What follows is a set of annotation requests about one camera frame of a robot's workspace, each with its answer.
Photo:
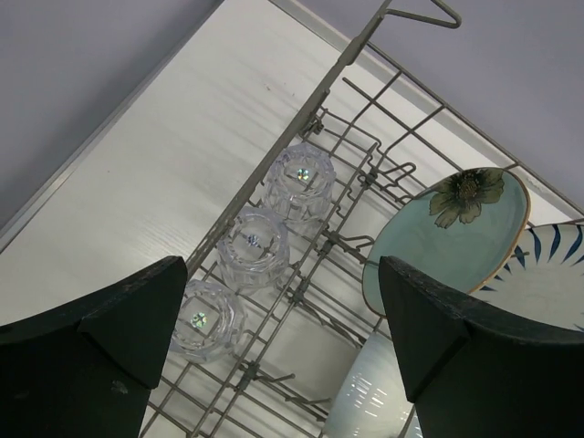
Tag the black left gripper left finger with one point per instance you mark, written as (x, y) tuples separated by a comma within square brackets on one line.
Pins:
[(87, 368)]

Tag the white blue striped plate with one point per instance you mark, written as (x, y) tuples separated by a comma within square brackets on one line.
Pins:
[(543, 280)]

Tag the clear faceted glass near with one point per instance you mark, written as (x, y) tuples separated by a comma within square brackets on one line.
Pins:
[(210, 323)]

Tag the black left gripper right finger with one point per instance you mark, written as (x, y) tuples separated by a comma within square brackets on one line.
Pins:
[(473, 370)]

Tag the teal floral plate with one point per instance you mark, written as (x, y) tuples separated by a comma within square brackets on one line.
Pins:
[(460, 231)]

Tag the clear faceted glass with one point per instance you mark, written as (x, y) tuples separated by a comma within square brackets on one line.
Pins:
[(254, 253), (210, 323), (299, 186)]

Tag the clear faceted glass far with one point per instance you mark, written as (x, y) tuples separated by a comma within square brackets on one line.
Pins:
[(299, 186)]

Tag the grey wire dish rack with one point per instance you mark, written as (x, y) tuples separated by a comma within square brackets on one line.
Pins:
[(389, 138)]

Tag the clear faceted glass middle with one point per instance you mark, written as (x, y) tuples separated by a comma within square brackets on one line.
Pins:
[(254, 253)]

